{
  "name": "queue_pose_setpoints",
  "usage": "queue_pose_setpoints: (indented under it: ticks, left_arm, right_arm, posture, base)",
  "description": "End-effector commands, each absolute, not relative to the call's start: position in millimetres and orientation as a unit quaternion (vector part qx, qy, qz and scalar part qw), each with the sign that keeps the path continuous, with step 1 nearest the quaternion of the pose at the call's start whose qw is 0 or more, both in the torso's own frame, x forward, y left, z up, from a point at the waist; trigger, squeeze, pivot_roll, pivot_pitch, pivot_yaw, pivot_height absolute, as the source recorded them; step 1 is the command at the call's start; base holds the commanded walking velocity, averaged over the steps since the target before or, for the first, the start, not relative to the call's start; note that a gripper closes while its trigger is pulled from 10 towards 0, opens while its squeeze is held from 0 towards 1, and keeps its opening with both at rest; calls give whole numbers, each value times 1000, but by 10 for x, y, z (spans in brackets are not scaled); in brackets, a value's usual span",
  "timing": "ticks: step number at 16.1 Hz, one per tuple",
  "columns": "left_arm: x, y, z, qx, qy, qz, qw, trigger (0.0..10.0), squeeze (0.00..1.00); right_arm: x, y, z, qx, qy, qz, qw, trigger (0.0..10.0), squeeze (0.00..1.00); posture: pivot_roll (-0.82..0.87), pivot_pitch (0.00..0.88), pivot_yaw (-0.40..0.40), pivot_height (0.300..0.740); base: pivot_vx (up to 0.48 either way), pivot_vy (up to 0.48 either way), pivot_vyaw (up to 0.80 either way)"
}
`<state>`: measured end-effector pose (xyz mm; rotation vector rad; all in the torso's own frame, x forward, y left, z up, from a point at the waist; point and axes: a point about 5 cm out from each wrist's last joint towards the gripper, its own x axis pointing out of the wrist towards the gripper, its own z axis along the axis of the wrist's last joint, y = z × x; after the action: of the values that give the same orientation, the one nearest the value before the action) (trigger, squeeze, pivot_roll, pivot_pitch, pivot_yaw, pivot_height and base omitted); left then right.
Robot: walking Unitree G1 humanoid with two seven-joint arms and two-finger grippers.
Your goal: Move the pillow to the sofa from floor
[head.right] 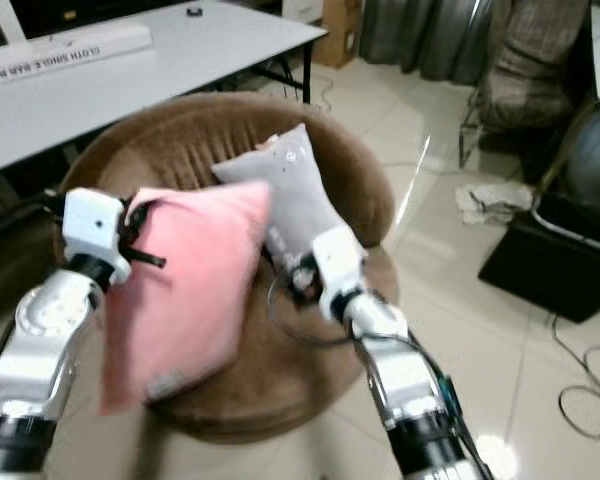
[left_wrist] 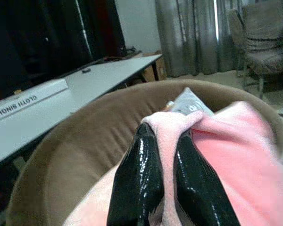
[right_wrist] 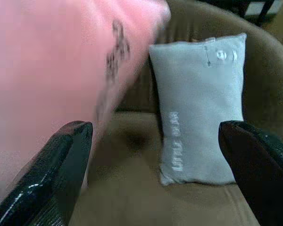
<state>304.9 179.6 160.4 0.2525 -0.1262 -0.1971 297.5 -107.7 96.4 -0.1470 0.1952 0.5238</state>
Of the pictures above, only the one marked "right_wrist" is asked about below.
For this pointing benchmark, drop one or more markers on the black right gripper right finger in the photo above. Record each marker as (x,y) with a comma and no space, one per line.
(261,176)

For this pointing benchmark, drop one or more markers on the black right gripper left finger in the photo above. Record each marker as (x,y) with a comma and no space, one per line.
(47,176)

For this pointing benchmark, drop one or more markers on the pink pillow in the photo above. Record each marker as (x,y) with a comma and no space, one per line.
(49,70)

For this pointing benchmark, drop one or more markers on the brown round sofa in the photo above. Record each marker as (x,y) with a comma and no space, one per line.
(136,195)

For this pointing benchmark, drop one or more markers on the grey little bear pillow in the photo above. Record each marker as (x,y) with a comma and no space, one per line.
(198,106)

